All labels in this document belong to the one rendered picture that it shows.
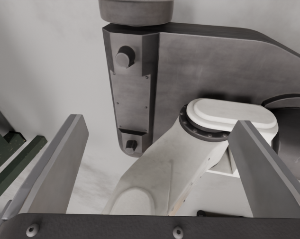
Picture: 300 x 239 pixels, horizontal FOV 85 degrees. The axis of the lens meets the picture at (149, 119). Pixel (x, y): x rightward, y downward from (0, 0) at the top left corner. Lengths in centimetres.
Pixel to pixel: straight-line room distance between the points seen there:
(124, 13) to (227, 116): 33
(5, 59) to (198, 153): 95
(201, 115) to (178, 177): 15
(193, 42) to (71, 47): 51
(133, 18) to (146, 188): 36
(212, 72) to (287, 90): 21
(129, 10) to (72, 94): 59
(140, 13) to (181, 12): 21
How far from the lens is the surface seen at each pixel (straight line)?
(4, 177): 123
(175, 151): 36
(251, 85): 54
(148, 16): 45
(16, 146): 147
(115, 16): 46
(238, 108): 45
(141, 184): 27
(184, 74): 50
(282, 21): 69
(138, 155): 74
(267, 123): 44
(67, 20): 76
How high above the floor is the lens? 62
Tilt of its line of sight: 48 degrees down
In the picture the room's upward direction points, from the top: 164 degrees counter-clockwise
